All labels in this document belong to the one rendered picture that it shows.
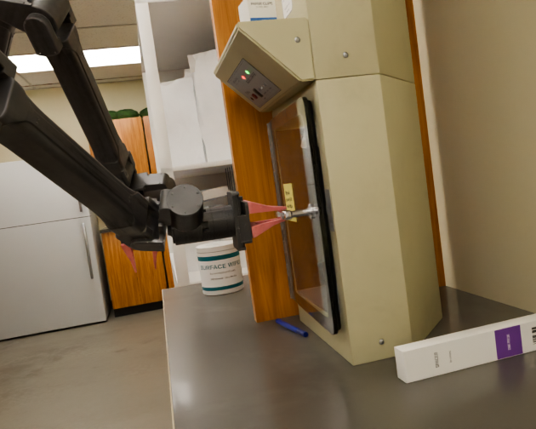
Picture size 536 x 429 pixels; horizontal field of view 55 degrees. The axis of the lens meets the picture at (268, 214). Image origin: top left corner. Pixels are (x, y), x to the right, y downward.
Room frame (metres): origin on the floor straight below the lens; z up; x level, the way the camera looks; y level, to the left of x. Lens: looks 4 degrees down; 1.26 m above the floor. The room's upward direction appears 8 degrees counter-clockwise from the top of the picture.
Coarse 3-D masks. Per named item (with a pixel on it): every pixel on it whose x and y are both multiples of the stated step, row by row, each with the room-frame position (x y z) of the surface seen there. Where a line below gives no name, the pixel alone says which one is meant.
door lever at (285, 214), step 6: (276, 210) 0.93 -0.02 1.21; (282, 210) 0.88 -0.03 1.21; (288, 210) 0.87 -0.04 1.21; (294, 210) 0.87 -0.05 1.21; (300, 210) 0.87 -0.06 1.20; (306, 210) 0.87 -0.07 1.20; (312, 210) 0.87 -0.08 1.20; (276, 216) 0.93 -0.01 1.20; (282, 216) 0.87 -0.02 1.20; (288, 216) 0.87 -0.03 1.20; (294, 216) 0.87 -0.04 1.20; (300, 216) 0.88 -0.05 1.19; (312, 216) 0.87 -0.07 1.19
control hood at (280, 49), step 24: (240, 24) 0.81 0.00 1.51; (264, 24) 0.82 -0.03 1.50; (288, 24) 0.83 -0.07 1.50; (240, 48) 0.88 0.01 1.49; (264, 48) 0.82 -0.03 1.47; (288, 48) 0.83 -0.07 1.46; (216, 72) 1.09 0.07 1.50; (264, 72) 0.90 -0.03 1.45; (288, 72) 0.83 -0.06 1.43; (312, 72) 0.83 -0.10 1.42; (288, 96) 0.96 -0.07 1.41
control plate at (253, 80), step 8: (240, 64) 0.94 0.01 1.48; (248, 64) 0.91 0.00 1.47; (240, 72) 0.99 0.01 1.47; (256, 72) 0.93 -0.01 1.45; (232, 80) 1.06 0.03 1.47; (240, 80) 1.03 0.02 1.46; (248, 80) 0.99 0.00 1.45; (256, 80) 0.96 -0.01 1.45; (264, 80) 0.93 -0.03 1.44; (240, 88) 1.07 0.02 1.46; (248, 88) 1.03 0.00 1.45; (256, 88) 1.00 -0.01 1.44; (272, 88) 0.94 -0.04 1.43; (248, 96) 1.09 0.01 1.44; (264, 96) 1.02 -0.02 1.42; (272, 96) 0.98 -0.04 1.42; (256, 104) 1.10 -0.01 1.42; (264, 104) 1.06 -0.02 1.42
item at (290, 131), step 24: (288, 120) 0.95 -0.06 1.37; (288, 144) 0.98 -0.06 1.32; (312, 144) 0.84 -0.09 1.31; (288, 168) 1.00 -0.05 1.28; (312, 168) 0.84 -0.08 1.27; (312, 192) 0.86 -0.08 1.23; (288, 240) 1.10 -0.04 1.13; (312, 240) 0.90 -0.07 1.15; (312, 264) 0.92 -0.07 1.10; (312, 288) 0.94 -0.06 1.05; (312, 312) 0.97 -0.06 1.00
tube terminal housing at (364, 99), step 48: (336, 0) 0.84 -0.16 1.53; (384, 0) 0.91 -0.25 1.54; (336, 48) 0.84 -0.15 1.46; (384, 48) 0.89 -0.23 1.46; (336, 96) 0.84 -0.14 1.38; (384, 96) 0.86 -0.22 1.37; (336, 144) 0.84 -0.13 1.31; (384, 144) 0.85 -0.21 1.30; (336, 192) 0.84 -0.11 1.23; (384, 192) 0.85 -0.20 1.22; (336, 240) 0.84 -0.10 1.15; (384, 240) 0.85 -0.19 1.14; (432, 240) 1.02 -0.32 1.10; (384, 288) 0.85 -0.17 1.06; (432, 288) 0.98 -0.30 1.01; (336, 336) 0.90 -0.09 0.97; (384, 336) 0.85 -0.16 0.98
